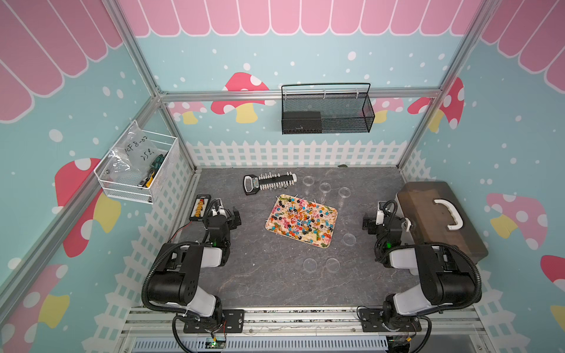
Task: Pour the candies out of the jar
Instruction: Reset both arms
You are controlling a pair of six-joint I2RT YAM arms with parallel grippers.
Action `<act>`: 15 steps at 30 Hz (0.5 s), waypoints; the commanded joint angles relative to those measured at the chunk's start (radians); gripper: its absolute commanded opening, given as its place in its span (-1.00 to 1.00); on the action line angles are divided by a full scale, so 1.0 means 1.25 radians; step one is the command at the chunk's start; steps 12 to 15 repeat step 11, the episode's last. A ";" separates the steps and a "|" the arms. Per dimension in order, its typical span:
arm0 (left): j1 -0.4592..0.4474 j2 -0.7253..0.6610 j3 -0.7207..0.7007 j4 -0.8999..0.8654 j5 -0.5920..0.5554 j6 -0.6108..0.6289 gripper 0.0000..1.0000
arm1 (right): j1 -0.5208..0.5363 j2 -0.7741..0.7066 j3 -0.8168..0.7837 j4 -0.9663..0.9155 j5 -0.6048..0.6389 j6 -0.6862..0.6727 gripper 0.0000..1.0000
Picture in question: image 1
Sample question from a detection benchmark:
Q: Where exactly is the black socket holder rail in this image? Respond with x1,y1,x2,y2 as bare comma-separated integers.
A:
243,172,297,196

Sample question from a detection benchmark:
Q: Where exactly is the white wire basket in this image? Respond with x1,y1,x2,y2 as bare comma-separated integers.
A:
94,121,180,204

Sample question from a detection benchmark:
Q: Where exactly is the brown plastic toolbox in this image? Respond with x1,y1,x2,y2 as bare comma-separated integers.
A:
396,181,488,263

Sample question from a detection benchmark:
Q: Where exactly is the clear plastic zip bag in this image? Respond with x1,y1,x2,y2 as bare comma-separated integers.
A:
108,122,166,186

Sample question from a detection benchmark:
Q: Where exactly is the pile of lollipops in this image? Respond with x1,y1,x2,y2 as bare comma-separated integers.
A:
268,195,337,246

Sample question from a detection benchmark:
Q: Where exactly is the black box in basket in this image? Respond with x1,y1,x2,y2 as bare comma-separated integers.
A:
281,111,322,135

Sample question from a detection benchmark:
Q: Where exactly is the clear candy jar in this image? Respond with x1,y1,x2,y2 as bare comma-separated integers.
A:
338,187,352,199
319,182,332,195
303,176,315,187

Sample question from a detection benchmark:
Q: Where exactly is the green tool in basket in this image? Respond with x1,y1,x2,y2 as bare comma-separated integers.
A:
138,154,166,188

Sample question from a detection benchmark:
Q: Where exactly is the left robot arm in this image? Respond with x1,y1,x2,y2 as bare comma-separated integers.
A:
141,199,241,335

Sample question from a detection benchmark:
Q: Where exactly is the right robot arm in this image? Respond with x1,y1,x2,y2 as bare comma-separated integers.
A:
358,200,483,332

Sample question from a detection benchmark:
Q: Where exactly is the black wire mesh basket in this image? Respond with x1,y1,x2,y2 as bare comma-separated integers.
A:
280,82,375,134

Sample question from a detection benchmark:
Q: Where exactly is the floral rectangular tray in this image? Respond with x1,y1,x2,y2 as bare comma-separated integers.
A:
264,193,339,249

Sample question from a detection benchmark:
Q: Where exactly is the black parallel charging board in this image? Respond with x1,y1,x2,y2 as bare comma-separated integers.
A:
189,194,211,222

